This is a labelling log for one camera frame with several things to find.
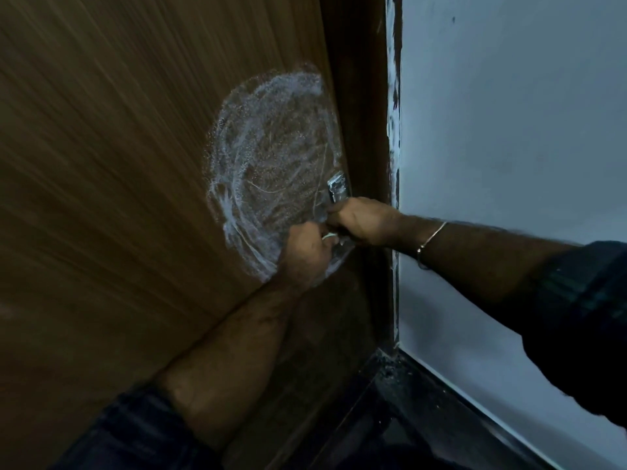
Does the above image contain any person's right hand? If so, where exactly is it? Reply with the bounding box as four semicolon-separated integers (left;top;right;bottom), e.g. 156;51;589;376
326;196;408;248

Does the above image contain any person's left hand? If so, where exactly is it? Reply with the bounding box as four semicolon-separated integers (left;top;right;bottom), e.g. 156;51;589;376
276;222;337;292

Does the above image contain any person's right forearm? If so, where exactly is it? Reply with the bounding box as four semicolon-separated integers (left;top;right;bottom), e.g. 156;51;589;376
392;214;581;333

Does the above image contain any person's left forearm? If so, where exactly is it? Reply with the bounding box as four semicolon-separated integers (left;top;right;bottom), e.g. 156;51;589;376
156;275;307;453

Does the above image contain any brown wooden door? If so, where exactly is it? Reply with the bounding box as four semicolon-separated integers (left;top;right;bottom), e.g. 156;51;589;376
0;0;393;470

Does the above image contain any black baseboard strip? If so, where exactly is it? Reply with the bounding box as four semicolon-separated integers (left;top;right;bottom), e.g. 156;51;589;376
377;348;564;470

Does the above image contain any dark plaid shirt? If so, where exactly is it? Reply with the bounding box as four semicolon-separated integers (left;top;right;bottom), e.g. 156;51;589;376
49;240;627;470

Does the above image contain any thin metal bracelet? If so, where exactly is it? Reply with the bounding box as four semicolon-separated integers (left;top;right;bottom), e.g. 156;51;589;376
416;220;449;270

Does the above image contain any dark brown door frame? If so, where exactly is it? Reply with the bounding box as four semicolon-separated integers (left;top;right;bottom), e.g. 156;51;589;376
317;0;403;359

